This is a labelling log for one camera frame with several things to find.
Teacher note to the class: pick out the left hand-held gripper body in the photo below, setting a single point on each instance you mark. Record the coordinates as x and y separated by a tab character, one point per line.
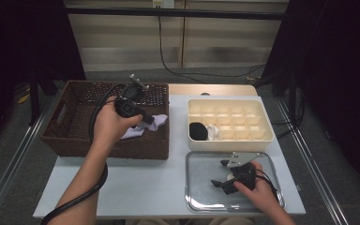
128	104

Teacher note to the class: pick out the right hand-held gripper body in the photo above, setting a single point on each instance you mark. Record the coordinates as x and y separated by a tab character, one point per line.
245	175

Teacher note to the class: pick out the purple sock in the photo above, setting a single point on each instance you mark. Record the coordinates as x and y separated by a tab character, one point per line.
156	122

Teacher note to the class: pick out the clear plastic lid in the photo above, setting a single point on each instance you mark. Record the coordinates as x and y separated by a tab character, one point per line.
203	187

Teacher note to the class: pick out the cream divided storage box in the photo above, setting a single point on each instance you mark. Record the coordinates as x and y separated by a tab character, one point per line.
240	145

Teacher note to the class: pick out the white sock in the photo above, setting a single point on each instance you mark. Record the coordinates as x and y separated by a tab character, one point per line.
214	132

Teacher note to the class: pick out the black sock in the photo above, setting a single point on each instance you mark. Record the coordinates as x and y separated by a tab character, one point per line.
198	132

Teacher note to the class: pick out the brown wicker basket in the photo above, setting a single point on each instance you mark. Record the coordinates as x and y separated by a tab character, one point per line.
72	137

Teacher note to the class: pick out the person's right hand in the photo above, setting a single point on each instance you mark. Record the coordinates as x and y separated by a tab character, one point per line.
261	195

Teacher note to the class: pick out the person's left hand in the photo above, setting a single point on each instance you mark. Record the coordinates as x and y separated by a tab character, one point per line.
109	125

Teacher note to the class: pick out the person's right leg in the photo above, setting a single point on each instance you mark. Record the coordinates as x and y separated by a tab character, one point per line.
231	222

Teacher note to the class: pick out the person's leg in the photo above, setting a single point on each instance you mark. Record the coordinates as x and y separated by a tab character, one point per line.
231	222
153	222

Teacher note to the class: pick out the round table grommet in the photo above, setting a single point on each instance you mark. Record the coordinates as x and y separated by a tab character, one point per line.
205	93

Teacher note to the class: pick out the person's left leg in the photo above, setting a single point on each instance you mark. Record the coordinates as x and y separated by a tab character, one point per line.
153	222

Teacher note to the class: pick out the black horizontal bar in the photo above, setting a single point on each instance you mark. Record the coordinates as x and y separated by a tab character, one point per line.
122	11

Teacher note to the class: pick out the black stand leg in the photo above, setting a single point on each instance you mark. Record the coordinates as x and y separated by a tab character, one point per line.
33	100

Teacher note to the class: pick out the yellow floor object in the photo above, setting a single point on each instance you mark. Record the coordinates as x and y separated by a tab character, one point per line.
22	99

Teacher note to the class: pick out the dark curtain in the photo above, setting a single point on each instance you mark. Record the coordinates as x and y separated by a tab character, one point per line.
340	62
18	37

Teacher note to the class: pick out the metal floor rail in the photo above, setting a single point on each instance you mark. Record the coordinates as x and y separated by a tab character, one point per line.
12	168
307	153

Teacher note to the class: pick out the black stand post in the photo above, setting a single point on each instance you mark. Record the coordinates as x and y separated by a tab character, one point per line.
292	93

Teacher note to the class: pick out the white wall socket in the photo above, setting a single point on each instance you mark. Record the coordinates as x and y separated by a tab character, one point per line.
164	3

